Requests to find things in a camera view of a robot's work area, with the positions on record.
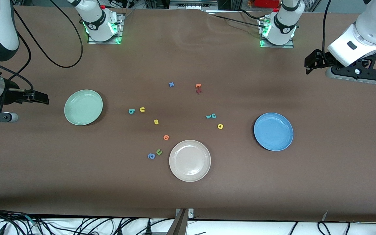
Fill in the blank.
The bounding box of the green plate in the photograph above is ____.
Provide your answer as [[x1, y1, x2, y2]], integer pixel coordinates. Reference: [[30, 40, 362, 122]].
[[64, 89, 103, 126]]

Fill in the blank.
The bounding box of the red background object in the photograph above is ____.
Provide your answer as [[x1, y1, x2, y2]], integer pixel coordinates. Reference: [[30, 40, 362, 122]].
[[254, 0, 280, 8]]

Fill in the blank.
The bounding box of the blue plate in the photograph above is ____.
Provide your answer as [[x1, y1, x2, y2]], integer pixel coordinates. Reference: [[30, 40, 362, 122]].
[[254, 113, 294, 151]]

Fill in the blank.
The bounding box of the brown table cover sheet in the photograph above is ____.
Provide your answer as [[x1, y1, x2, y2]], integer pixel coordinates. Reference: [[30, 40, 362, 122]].
[[0, 5, 376, 223]]

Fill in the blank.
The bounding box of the grey metal background box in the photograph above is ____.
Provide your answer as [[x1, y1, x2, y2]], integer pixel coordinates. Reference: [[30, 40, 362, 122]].
[[169, 0, 219, 11]]

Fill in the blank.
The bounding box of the beige plate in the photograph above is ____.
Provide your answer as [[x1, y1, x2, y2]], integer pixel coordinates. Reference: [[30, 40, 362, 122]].
[[169, 140, 212, 182]]

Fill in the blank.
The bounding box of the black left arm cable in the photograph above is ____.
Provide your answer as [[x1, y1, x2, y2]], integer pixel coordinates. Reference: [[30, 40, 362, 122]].
[[321, 0, 333, 55]]

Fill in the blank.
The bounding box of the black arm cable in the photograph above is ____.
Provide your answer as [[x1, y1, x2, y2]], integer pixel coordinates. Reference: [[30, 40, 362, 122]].
[[321, 0, 333, 55], [8, 0, 84, 92]]

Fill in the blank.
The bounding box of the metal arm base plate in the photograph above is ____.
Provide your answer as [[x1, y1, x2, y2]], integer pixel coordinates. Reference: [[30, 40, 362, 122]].
[[258, 16, 294, 49], [88, 13, 124, 44]]

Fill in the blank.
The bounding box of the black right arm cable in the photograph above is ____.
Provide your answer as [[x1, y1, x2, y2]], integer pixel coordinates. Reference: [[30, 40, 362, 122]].
[[8, 0, 84, 92]]

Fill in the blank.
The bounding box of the black cable on table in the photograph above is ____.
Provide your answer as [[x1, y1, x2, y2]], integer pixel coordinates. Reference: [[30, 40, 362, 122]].
[[211, 14, 263, 29]]

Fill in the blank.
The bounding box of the metal table bracket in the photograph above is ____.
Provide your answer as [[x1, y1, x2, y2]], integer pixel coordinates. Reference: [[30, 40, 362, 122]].
[[175, 208, 194, 235]]

